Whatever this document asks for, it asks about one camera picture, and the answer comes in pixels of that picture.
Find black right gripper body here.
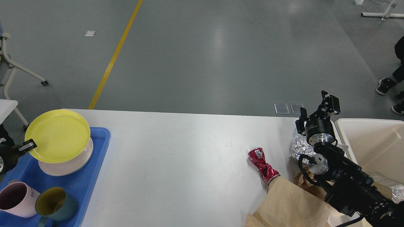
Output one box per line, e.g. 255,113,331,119
305,118,335,146

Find clear floor plate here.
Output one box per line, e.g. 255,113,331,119
290,103,304,115
274,103,290,114

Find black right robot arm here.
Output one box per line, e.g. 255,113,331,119
295,90,404,227

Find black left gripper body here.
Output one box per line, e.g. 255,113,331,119
0,144,19,175

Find pink ribbed mug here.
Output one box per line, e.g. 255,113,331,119
0,180,41,218

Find yellow plastic plate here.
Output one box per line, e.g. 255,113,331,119
25,109,91,163

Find foil inside bin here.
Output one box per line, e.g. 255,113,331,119
370,173,404,204

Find white paper scrap on floor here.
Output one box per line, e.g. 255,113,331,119
85,30,97,37

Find blue plastic tray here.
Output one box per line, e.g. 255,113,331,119
0,127,110,227

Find clear floor plate left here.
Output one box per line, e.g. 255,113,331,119
274,103,290,114

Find pink round plate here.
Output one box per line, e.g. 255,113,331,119
38,138,93,177

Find crumpled brown paper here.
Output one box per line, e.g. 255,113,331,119
294,171,326,200

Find crushed red soda can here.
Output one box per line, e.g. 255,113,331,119
248,148,280,184

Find person's black sneaker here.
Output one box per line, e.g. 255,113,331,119
376,77,397,96

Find white side table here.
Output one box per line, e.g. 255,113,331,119
0,99,18,124

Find brown paper bag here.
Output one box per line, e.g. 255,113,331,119
244,176,330,227

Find dark green mug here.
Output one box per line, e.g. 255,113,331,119
35,187,79,227

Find white chair frame with casters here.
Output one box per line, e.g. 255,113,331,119
0,32,49,132

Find clear floor plate right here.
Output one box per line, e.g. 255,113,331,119
290,103,304,115

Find white stand base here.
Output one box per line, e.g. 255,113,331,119
361,0,404,20

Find beige plastic bin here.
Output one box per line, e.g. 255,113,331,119
335,118,404,184

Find crumpled aluminium foil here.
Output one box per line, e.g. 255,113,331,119
289,129,316,164

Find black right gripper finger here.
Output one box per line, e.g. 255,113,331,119
296,108,309,136
311,91,341,119

